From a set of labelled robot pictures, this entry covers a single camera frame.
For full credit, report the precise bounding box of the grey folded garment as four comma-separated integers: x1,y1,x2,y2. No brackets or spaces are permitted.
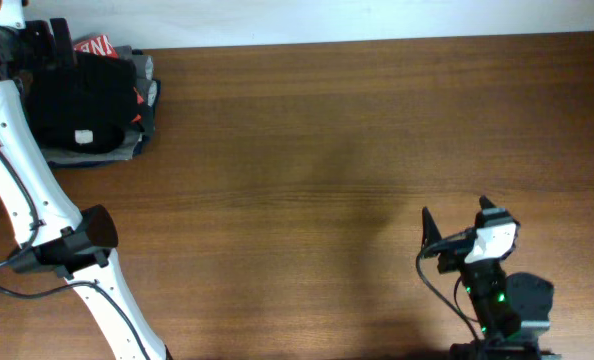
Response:
41,44,158,166

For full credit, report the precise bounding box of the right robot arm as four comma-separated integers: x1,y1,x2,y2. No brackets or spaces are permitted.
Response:
415,196,562,360

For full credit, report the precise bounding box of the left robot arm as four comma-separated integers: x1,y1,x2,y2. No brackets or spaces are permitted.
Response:
0,1,170,359

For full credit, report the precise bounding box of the dark folded garment stack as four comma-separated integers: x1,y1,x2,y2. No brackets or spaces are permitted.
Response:
51,49,162,170

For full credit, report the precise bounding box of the black t-shirt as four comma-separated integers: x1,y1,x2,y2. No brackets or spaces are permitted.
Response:
25,52,142,154

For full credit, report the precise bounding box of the red folded t-shirt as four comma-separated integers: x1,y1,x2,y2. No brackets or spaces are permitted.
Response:
73,35,146,129

